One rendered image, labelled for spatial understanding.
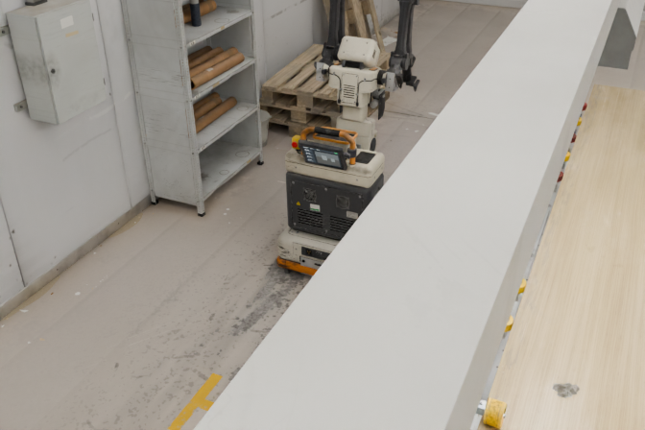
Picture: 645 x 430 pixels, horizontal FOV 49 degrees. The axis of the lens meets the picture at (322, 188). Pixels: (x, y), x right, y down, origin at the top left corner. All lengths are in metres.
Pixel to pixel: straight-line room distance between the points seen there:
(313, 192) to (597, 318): 1.88
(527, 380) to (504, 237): 2.23
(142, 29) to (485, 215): 4.42
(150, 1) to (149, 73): 0.49
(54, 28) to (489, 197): 3.75
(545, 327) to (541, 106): 2.33
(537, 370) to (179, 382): 1.93
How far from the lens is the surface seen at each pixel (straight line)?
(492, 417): 2.31
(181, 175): 4.98
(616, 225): 3.45
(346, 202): 4.01
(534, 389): 2.51
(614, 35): 1.02
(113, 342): 4.12
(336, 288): 0.27
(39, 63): 4.03
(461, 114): 0.43
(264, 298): 4.24
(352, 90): 4.10
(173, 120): 4.81
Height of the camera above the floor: 2.63
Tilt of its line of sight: 30 degrees down
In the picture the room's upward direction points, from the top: 1 degrees counter-clockwise
